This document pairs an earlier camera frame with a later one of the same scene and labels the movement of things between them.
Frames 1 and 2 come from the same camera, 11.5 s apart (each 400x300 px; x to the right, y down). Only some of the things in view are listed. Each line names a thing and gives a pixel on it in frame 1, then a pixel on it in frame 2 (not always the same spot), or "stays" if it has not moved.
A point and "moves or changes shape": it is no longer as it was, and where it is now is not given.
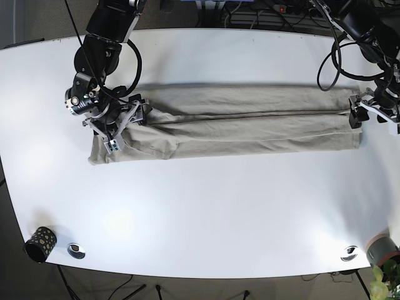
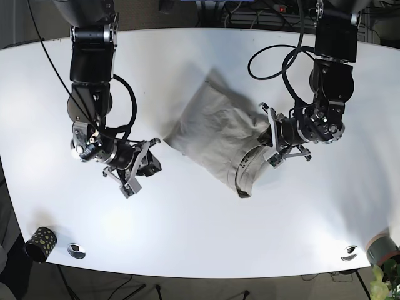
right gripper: (368, 101) -> (280, 152)
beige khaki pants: (198, 120) moves or changes shape
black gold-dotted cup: (40, 245) stays
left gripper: (111, 123) -> (125, 179)
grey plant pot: (380, 249) stays
